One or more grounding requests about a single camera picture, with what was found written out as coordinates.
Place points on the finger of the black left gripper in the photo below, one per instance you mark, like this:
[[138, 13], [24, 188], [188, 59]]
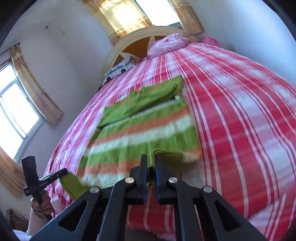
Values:
[[49, 179]]

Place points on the grey white patterned pillow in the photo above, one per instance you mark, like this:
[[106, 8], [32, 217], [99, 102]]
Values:
[[125, 65]]

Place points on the side window with frame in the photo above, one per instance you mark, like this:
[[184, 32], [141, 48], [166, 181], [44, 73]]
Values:
[[20, 119]]

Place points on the white sleeved left forearm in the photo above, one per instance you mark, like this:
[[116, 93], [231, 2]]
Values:
[[36, 222]]

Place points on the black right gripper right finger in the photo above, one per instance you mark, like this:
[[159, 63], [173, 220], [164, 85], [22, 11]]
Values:
[[200, 213]]

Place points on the pink crumpled blanket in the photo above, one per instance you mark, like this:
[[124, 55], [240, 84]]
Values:
[[169, 43]]

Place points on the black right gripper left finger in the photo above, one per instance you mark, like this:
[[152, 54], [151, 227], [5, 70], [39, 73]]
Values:
[[99, 214]]

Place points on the cream wooden headboard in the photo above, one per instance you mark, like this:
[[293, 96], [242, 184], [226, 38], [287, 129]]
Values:
[[137, 43]]

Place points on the red white plaid bedspread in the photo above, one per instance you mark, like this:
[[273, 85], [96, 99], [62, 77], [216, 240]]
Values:
[[245, 120]]

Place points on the yellow headboard window curtain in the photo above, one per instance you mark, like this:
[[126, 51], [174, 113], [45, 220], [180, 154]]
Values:
[[118, 18]]

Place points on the green striped knit sweater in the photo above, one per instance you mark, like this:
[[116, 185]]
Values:
[[150, 121]]

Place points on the window behind headboard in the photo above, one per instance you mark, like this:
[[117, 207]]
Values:
[[159, 12]]

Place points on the tan side window curtain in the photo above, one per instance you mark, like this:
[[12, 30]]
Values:
[[43, 102]]

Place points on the person's left hand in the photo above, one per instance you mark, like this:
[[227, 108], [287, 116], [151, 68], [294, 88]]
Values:
[[43, 209]]

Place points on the tan right window curtain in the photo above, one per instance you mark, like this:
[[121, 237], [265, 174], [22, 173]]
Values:
[[189, 20]]

